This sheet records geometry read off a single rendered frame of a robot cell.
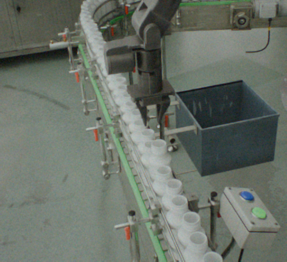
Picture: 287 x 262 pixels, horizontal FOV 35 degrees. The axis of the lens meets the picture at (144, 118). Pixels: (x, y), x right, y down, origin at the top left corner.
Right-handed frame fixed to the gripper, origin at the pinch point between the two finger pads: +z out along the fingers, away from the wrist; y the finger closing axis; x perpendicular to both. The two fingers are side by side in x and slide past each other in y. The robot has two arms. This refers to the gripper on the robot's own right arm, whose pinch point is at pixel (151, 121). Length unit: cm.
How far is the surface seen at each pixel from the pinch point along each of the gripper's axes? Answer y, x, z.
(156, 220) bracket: 3.6, 13.9, 19.0
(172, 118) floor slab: -67, -193, 128
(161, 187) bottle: 0.6, 8.6, 13.9
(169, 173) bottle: -1.7, 8.3, 10.5
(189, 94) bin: -34, -67, 35
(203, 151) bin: -29, -37, 42
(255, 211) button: -17.4, 22.9, 14.0
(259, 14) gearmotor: -102, -137, 31
